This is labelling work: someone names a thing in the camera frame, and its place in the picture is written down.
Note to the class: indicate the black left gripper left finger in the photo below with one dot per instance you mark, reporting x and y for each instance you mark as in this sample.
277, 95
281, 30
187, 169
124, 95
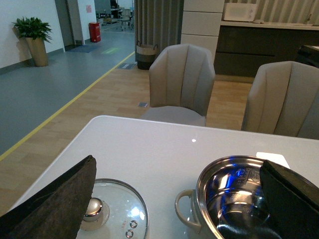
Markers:
57, 210

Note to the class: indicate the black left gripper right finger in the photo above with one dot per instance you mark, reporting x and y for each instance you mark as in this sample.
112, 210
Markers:
293, 201

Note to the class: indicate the glass pot lid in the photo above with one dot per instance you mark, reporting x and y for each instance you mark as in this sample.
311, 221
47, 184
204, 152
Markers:
116, 211

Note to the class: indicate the white electric cooking pot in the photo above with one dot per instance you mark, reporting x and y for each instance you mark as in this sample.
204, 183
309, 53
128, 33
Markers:
228, 202

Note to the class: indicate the right beige upholstered chair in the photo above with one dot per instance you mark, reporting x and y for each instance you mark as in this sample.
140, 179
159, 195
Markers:
284, 100

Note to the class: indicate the beige upholstered chair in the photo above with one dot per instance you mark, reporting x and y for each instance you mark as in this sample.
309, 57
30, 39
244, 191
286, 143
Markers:
181, 82
284, 100

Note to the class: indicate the dark kitchen counter cabinet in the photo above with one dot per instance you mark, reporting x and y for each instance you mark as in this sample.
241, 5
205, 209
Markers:
241, 50

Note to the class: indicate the left beige upholstered chair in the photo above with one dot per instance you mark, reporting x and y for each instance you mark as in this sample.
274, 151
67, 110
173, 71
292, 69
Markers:
181, 82

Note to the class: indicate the woven laundry basket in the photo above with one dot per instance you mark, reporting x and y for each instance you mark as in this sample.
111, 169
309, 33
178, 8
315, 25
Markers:
145, 55

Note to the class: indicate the green potted plant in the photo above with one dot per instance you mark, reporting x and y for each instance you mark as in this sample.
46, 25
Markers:
35, 32

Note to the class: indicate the white microwave oven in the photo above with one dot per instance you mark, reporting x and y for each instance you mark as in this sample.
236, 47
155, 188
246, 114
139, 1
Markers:
244, 12

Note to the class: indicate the white tall cabinet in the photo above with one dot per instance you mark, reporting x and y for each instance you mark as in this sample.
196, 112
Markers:
201, 22

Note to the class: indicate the grey curtain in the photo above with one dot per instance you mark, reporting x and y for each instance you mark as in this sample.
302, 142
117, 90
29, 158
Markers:
158, 22

